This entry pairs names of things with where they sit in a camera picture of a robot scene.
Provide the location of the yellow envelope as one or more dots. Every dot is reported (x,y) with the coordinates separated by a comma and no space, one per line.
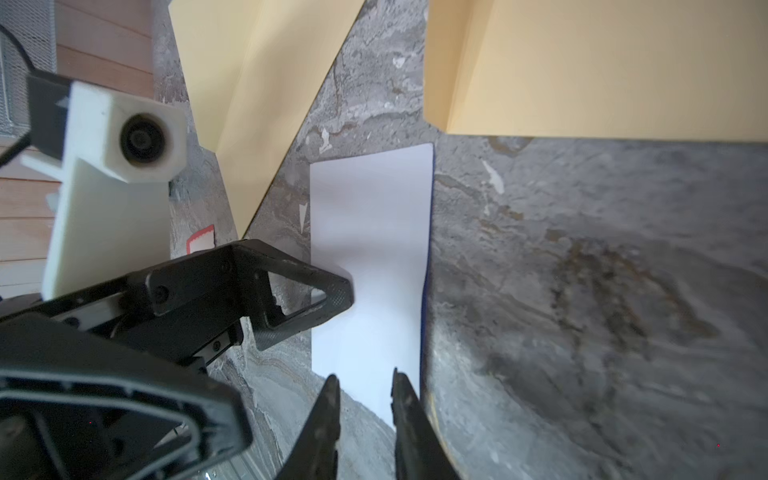
(253,70)
(662,70)

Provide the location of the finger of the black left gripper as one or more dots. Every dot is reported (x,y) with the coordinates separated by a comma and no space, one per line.
(288,294)
(77,406)

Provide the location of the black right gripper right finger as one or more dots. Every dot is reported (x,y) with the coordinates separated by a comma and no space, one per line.
(418,451)

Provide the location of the blue bordered letter paper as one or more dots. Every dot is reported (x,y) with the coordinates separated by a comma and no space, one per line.
(371,223)

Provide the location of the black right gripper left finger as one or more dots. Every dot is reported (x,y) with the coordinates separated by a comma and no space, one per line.
(314,455)

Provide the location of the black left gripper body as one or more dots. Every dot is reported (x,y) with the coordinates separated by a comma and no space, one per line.
(111,329)

